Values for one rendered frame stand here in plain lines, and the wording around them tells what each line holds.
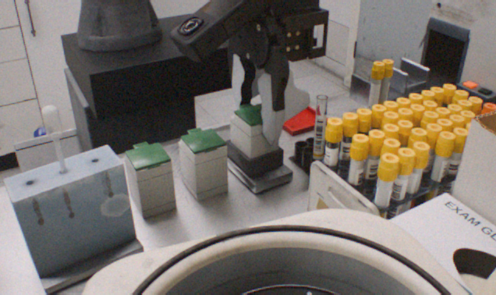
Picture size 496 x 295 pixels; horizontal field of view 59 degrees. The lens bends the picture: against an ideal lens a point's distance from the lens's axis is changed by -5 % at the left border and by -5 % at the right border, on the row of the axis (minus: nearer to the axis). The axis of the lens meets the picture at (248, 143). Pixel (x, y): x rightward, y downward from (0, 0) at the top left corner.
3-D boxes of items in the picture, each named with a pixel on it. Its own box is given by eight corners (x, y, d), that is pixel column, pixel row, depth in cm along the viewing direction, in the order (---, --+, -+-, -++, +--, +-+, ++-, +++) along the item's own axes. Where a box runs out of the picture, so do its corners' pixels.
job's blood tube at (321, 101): (317, 166, 57) (323, 94, 52) (324, 172, 56) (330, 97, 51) (309, 169, 57) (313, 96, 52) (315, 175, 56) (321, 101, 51)
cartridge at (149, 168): (162, 186, 54) (156, 138, 51) (177, 208, 51) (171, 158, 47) (130, 196, 53) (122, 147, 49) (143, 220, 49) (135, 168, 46)
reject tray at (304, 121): (303, 106, 72) (303, 102, 72) (330, 125, 67) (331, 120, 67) (267, 116, 70) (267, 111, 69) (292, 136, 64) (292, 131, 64)
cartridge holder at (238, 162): (253, 147, 62) (253, 124, 60) (292, 180, 55) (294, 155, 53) (217, 158, 59) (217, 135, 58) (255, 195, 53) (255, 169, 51)
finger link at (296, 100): (320, 140, 53) (314, 61, 50) (278, 154, 50) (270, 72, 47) (303, 133, 55) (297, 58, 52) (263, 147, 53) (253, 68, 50)
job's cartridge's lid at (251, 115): (257, 104, 56) (257, 100, 56) (280, 119, 53) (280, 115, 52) (230, 111, 54) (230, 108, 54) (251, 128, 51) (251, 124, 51)
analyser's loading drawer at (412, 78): (435, 74, 79) (441, 47, 77) (465, 88, 74) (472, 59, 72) (348, 97, 71) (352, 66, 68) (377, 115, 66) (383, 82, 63)
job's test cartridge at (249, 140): (257, 147, 59) (258, 102, 56) (278, 164, 56) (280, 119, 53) (230, 155, 57) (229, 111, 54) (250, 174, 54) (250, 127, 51)
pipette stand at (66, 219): (118, 215, 50) (102, 137, 44) (144, 253, 45) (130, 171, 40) (28, 251, 45) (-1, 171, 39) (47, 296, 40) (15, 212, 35)
